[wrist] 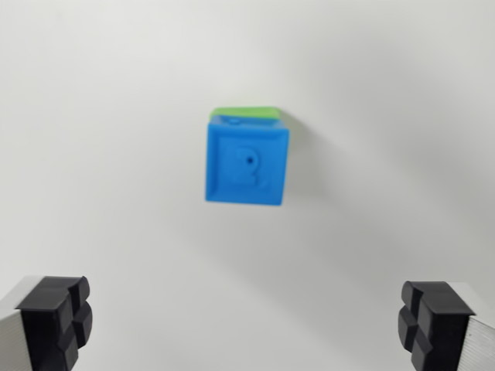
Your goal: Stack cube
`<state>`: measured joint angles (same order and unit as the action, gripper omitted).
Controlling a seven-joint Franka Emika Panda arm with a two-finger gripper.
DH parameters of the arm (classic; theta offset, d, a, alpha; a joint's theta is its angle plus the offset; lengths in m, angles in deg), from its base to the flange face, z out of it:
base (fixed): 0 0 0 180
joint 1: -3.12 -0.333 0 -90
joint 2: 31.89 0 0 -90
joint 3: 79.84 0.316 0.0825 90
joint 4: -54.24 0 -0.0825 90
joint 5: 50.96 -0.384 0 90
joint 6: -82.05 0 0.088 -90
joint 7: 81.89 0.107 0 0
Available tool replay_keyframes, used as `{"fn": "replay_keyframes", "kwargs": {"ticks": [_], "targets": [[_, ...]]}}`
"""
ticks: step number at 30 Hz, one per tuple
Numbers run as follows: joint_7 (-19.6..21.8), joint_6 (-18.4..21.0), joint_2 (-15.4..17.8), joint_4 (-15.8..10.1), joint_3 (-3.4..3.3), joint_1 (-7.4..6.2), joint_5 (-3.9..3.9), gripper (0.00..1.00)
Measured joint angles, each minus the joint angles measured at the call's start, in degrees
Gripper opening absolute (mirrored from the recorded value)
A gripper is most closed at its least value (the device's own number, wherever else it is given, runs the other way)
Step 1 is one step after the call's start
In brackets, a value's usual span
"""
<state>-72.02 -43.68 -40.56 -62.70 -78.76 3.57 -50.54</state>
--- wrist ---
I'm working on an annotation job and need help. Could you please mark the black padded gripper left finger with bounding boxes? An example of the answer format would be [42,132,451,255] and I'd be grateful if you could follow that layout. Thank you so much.
[0,275,94,371]

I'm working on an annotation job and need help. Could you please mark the black padded gripper right finger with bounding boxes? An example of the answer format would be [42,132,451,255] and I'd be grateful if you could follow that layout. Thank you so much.
[397,281,495,371]

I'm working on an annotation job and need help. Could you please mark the blue soft toy cube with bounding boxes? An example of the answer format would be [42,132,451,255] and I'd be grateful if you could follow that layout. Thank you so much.
[204,117,291,209]

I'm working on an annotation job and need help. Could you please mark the green soft toy cube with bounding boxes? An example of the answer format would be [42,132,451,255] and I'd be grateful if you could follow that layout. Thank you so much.
[208,104,282,121]

